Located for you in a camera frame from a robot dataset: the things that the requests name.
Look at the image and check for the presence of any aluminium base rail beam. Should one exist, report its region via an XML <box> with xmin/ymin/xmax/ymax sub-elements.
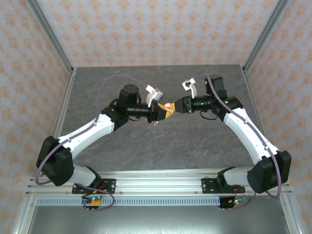
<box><xmin>25</xmin><ymin>168</ymin><xmax>293</xmax><ymax>197</ymax></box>

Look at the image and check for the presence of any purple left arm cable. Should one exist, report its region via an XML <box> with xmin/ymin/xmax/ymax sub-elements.
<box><xmin>35</xmin><ymin>74</ymin><xmax>150</xmax><ymax>212</ymax></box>

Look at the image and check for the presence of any aluminium table side rail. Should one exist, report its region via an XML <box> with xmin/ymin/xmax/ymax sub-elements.
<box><xmin>241</xmin><ymin>66</ymin><xmax>271</xmax><ymax>152</ymax></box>
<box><xmin>50</xmin><ymin>68</ymin><xmax>78</xmax><ymax>144</ymax></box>

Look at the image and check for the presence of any grey slotted cable duct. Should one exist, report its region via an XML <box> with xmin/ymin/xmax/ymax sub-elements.
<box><xmin>36</xmin><ymin>196</ymin><xmax>221</xmax><ymax>207</ymax></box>

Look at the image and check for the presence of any aluminium lower frame rail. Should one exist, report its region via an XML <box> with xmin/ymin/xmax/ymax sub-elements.
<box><xmin>279</xmin><ymin>195</ymin><xmax>303</xmax><ymax>234</ymax></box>
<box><xmin>11</xmin><ymin>195</ymin><xmax>37</xmax><ymax>234</ymax></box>

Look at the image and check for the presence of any grey metal panel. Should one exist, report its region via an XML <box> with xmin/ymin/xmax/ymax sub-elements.
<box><xmin>26</xmin><ymin>206</ymin><xmax>293</xmax><ymax>234</ymax></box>

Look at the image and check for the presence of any small electronics board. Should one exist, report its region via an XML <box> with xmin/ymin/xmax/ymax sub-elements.
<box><xmin>228</xmin><ymin>197</ymin><xmax>249</xmax><ymax>206</ymax></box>
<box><xmin>81</xmin><ymin>195</ymin><xmax>103</xmax><ymax>208</ymax></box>

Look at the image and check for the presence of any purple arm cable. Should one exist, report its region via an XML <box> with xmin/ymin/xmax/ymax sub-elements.
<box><xmin>194</xmin><ymin>70</ymin><xmax>283</xmax><ymax>210</ymax></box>
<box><xmin>35</xmin><ymin>74</ymin><xmax>150</xmax><ymax>212</ymax></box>

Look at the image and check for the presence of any aluminium frame post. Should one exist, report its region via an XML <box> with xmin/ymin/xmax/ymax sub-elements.
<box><xmin>242</xmin><ymin>0</ymin><xmax>291</xmax><ymax>75</ymax></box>
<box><xmin>25</xmin><ymin>0</ymin><xmax>77</xmax><ymax>75</ymax></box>

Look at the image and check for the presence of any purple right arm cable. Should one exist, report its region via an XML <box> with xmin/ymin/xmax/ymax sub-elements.
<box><xmin>194</xmin><ymin>70</ymin><xmax>283</xmax><ymax>210</ymax></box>

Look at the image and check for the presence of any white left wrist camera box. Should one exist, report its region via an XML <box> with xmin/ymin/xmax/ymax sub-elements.
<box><xmin>145</xmin><ymin>84</ymin><xmax>164</xmax><ymax>108</ymax></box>

